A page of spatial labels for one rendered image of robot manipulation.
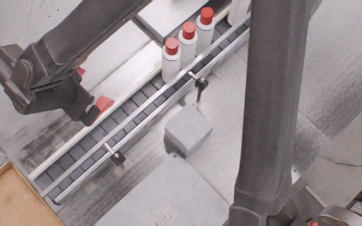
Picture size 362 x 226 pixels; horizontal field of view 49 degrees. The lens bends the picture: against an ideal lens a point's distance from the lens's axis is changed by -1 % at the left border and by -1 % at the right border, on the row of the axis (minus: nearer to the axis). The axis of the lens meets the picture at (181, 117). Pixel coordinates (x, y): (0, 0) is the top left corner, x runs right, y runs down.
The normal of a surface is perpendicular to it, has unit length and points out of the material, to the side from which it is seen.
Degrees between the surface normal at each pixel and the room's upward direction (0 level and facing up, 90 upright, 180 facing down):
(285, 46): 49
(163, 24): 0
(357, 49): 0
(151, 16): 0
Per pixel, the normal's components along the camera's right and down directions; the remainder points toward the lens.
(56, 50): -0.36, 0.25
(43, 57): -0.52, 0.34
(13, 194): 0.04, -0.31
